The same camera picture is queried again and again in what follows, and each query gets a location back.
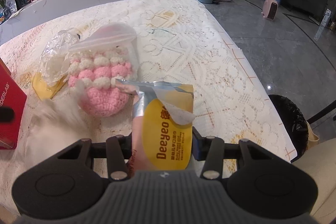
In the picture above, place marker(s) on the red lidded clear container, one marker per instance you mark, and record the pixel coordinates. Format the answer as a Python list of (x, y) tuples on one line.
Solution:
[(12, 103)]

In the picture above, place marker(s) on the pink space heater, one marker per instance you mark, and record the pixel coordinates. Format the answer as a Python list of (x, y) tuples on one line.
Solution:
[(269, 9)]

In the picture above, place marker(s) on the yellow wet wipes pack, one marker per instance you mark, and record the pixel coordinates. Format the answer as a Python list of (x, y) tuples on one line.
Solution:
[(162, 125)]

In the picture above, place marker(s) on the green plant glass vase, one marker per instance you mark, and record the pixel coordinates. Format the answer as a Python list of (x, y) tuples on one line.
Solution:
[(5, 10)]

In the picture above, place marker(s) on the white fleece drawstring bag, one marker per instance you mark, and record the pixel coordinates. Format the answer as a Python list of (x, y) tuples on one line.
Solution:
[(55, 126)]

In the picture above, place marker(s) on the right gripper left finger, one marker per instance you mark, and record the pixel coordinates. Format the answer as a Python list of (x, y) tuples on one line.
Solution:
[(118, 150)]

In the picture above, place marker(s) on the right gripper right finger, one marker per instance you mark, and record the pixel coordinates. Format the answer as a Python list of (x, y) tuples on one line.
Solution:
[(210, 150)]

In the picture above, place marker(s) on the white lace tablecloth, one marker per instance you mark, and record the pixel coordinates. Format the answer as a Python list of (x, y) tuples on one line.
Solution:
[(179, 41)]

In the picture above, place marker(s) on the yellow cloth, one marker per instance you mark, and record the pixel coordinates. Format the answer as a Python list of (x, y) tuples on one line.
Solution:
[(44, 91)]

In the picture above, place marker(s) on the clear plastic bag tissue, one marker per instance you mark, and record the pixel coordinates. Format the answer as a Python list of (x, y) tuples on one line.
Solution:
[(53, 64)]

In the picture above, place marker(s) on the pink white crochet pouch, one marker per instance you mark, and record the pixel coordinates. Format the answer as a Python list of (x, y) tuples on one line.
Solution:
[(97, 63)]

